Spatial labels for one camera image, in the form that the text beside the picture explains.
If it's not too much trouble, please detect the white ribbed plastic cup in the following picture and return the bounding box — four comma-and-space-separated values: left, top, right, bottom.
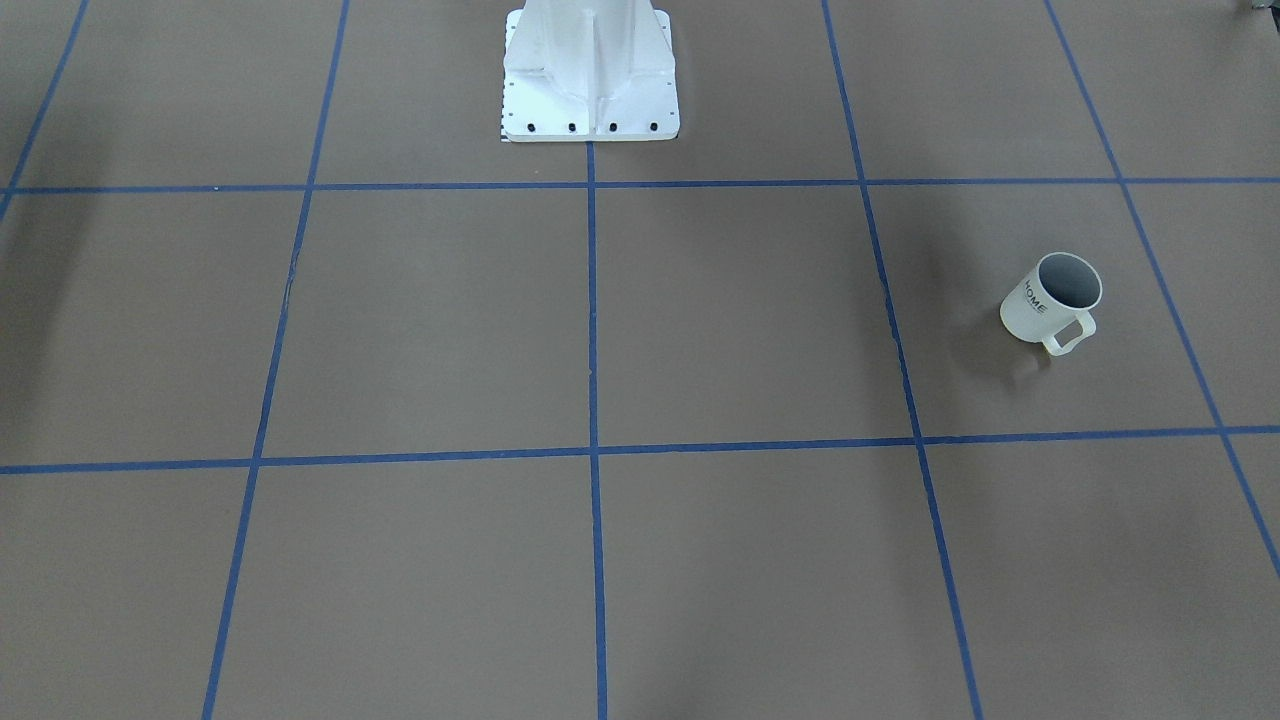
998, 252, 1103, 357

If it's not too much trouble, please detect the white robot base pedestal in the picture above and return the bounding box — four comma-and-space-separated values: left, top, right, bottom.
500, 1, 681, 143

